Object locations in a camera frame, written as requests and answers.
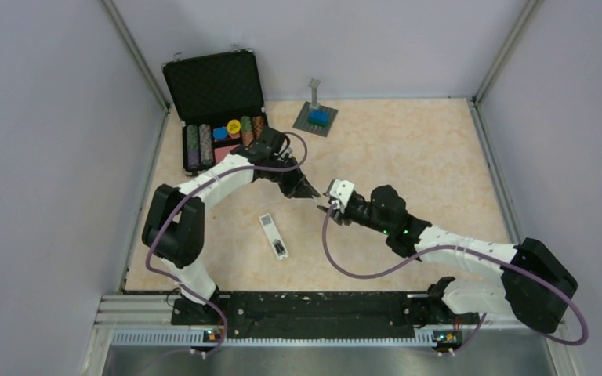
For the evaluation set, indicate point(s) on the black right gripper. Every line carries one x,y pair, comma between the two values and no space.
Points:
340,218

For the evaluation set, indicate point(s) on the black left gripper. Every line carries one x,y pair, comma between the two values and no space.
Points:
299,186

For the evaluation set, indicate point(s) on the white remote battery cover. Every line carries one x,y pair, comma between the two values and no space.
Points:
322,201

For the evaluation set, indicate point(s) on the white remote control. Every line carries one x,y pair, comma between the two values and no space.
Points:
272,233

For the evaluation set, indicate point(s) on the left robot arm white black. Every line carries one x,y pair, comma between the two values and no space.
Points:
174,229

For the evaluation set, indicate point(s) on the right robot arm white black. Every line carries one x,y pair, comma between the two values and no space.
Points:
525,281

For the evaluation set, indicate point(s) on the grey lego baseplate with bricks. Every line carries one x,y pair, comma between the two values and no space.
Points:
313,117

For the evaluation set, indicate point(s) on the yellow poker chip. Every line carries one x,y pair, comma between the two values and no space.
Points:
233,126

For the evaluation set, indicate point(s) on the blue poker chip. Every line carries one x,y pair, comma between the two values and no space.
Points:
220,134

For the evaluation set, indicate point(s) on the black poker chip case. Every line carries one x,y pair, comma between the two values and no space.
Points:
208,91

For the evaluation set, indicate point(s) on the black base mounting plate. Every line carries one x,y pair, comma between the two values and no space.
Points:
333,315

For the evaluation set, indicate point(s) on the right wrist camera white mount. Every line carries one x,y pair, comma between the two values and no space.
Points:
339,193

